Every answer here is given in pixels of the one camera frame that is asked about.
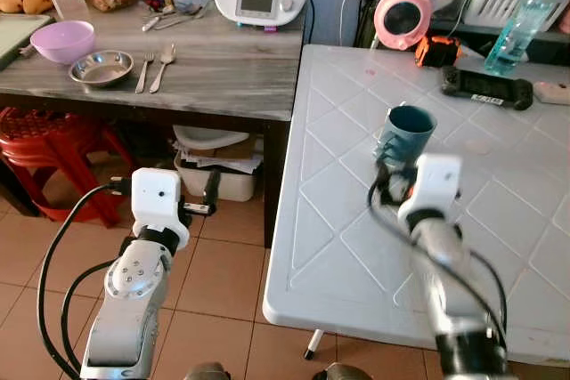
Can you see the pink round appliance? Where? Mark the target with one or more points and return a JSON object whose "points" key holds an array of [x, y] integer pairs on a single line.
{"points": [[403, 17]]}

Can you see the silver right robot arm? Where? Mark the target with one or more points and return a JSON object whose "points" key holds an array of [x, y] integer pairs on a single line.
{"points": [[454, 291]]}

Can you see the metal kitchen utensil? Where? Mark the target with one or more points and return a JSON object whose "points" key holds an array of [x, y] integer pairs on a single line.
{"points": [[169, 19]]}

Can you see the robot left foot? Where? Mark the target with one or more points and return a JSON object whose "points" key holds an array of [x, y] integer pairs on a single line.
{"points": [[207, 372]]}

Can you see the white storage box with papers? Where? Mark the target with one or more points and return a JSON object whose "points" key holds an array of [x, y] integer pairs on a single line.
{"points": [[223, 175]]}

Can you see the white power strip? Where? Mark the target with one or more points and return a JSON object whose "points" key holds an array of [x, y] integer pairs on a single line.
{"points": [[552, 92]]}

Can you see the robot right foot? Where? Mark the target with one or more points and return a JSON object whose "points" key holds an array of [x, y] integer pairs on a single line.
{"points": [[349, 372]]}

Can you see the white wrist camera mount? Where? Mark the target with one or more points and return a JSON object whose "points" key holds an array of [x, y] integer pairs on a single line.
{"points": [[156, 198], [435, 186]]}

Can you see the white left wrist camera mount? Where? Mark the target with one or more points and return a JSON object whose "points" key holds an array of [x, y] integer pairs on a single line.
{"points": [[156, 198]]}

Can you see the grey wooden table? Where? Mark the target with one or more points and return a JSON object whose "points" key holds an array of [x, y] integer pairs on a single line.
{"points": [[223, 68]]}

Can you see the green cutting board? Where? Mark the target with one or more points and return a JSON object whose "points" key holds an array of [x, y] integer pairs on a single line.
{"points": [[18, 37]]}

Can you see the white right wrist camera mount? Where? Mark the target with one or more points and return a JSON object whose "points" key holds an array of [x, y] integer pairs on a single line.
{"points": [[435, 186]]}

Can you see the metal spoon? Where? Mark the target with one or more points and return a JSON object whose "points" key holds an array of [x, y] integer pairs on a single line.
{"points": [[165, 58]]}

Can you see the black game controller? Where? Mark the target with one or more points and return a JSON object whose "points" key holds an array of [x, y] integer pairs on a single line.
{"points": [[485, 88]]}

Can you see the teal ribbed plastic cup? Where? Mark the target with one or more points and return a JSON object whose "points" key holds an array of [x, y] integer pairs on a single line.
{"points": [[410, 135]]}

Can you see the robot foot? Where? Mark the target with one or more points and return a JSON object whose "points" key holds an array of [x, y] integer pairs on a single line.
{"points": [[349, 372], [207, 372]]}

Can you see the shallow metal bowl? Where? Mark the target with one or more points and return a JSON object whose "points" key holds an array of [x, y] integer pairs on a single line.
{"points": [[101, 68]]}

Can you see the white plastic folding table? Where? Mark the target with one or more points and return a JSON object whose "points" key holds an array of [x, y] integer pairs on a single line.
{"points": [[338, 220]]}

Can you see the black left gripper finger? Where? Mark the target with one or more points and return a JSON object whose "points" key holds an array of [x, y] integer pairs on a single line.
{"points": [[212, 189]]}

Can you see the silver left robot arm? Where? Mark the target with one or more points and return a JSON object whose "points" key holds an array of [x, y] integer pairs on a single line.
{"points": [[132, 295]]}

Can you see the metal fork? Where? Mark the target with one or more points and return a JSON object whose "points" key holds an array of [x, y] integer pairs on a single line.
{"points": [[142, 73]]}

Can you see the orange and black device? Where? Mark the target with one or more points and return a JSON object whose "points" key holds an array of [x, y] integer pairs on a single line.
{"points": [[438, 51]]}

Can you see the large purple plastic bowl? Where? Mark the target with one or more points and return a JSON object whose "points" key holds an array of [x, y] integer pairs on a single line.
{"points": [[62, 42]]}

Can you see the red plastic stool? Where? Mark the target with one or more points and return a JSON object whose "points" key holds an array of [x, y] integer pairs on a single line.
{"points": [[49, 149]]}

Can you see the blue clear water bottle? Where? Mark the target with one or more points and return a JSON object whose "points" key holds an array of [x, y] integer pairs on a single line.
{"points": [[517, 33]]}

